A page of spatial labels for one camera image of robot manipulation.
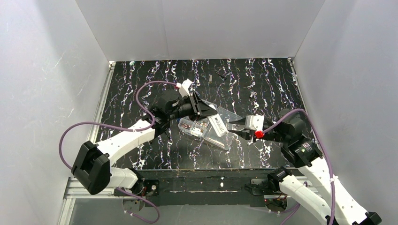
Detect purple cable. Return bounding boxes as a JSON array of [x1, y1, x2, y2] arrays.
[[262, 108, 337, 225], [59, 81, 181, 224]]

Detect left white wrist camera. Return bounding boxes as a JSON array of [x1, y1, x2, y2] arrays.
[[176, 79, 193, 97]]

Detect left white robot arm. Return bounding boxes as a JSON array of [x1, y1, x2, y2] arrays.
[[71, 90, 227, 195]]

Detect white remote control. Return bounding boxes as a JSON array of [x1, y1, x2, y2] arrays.
[[207, 113, 228, 137]]

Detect orange handled pliers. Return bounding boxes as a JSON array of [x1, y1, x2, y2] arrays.
[[149, 129, 171, 144]]

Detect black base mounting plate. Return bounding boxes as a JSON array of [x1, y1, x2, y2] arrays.
[[134, 168, 287, 207]]

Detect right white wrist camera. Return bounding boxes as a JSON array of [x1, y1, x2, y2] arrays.
[[245, 115, 264, 139]]

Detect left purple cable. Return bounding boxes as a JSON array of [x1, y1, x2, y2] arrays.
[[59, 81, 181, 224]]

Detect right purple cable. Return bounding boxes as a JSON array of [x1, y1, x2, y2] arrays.
[[262, 108, 337, 225]]

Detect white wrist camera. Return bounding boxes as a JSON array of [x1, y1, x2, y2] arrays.
[[245, 115, 264, 139], [176, 79, 193, 97]]

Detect aluminium frame rail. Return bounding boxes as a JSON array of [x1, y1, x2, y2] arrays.
[[57, 61, 116, 225]]

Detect clear plastic screw box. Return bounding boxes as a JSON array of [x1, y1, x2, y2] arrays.
[[178, 101, 242, 150]]

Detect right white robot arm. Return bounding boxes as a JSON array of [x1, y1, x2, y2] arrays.
[[233, 109, 382, 225]]

